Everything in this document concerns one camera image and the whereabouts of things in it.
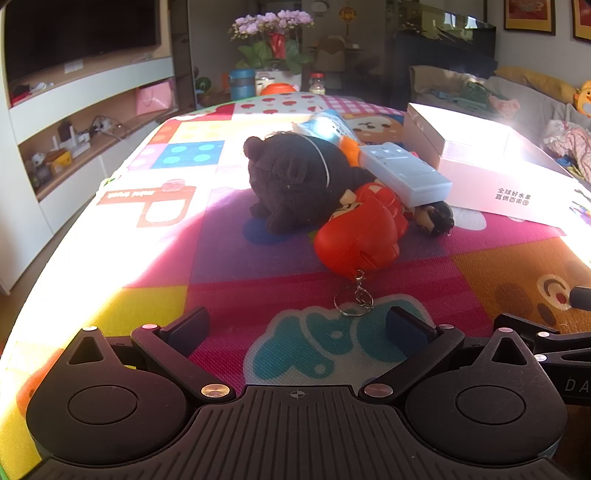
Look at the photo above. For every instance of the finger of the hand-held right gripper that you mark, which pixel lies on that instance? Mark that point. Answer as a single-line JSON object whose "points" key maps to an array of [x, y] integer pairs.
{"points": [[580, 298], [521, 325]]}

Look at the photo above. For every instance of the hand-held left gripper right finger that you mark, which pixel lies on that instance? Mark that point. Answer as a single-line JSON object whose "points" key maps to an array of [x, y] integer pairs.
{"points": [[406, 328]]}

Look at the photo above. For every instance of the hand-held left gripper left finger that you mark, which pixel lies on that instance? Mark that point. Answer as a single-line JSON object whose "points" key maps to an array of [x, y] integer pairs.
{"points": [[191, 328]]}

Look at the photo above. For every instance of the red doll with black hair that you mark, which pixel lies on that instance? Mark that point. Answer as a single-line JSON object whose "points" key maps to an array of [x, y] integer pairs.
{"points": [[434, 221]]}

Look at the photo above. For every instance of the white cardboard box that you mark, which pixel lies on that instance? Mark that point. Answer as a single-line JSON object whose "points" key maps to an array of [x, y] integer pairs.
{"points": [[485, 184]]}

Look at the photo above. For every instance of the pale blue battery case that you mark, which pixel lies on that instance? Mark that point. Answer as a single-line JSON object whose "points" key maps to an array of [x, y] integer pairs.
{"points": [[406, 177]]}

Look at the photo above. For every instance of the black plush toy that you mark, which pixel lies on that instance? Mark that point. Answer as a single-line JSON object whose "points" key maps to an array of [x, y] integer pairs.
{"points": [[295, 184]]}

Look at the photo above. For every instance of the blue and white packet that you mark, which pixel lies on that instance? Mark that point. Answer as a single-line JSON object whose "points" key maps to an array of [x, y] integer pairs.
{"points": [[323, 127]]}

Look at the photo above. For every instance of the colourful play mat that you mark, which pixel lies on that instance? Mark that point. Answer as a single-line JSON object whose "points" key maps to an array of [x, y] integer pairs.
{"points": [[231, 258]]}

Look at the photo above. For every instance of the pink clothing pile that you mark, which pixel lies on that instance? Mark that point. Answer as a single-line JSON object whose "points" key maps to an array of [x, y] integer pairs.
{"points": [[570, 143]]}

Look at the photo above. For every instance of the yellow duck plush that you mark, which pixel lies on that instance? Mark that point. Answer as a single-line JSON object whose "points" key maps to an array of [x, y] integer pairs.
{"points": [[584, 98]]}

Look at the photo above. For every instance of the grey sofa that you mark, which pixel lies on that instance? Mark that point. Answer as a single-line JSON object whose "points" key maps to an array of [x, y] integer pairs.
{"points": [[526, 104]]}

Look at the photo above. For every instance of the yellow small box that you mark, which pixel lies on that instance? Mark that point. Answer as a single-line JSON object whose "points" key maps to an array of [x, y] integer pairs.
{"points": [[59, 160]]}

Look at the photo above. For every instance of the yellow cushion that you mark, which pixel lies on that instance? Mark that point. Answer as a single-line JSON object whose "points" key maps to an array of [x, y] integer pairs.
{"points": [[540, 83]]}

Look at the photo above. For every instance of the green clothing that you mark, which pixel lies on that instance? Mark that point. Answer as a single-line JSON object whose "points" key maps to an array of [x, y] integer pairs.
{"points": [[480, 94]]}

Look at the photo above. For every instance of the pink gift bag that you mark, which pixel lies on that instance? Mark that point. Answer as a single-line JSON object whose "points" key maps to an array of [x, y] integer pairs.
{"points": [[154, 98]]}

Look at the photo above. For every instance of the striped green ball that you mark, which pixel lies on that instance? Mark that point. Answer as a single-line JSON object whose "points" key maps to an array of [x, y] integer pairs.
{"points": [[203, 84]]}

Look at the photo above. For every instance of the blue round container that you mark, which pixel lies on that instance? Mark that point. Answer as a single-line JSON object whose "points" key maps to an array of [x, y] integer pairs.
{"points": [[242, 85]]}

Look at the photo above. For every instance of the orange lidded container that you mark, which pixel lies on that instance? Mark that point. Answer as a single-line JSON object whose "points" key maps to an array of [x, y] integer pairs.
{"points": [[278, 88]]}

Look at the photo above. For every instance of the red lidded jar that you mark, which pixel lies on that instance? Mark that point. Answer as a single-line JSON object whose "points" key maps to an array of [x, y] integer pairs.
{"points": [[317, 85]]}

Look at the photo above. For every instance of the framed red picture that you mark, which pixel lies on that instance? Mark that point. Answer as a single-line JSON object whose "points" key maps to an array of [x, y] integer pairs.
{"points": [[528, 16], [582, 18]]}

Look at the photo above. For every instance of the black piano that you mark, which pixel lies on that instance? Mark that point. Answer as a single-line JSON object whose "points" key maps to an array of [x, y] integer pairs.
{"points": [[438, 50]]}

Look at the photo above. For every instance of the dining chair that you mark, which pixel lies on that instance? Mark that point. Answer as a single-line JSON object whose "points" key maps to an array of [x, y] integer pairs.
{"points": [[332, 55]]}

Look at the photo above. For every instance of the red cloth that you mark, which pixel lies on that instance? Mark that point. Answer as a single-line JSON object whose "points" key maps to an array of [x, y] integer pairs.
{"points": [[21, 96]]}

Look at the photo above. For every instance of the potted purple orchid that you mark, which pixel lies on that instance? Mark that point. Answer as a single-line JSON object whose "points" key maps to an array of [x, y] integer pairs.
{"points": [[272, 46]]}

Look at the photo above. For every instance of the red hanging ornament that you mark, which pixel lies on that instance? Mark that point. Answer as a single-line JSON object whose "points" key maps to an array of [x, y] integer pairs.
{"points": [[346, 16]]}

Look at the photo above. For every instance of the black television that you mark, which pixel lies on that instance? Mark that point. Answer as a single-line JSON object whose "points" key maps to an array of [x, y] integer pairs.
{"points": [[69, 32]]}

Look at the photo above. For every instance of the white wall cabinet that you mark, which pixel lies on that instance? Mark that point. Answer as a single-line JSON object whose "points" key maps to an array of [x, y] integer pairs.
{"points": [[92, 78]]}

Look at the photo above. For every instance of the round wall clock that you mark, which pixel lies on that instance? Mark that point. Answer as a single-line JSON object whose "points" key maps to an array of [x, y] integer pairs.
{"points": [[319, 5]]}

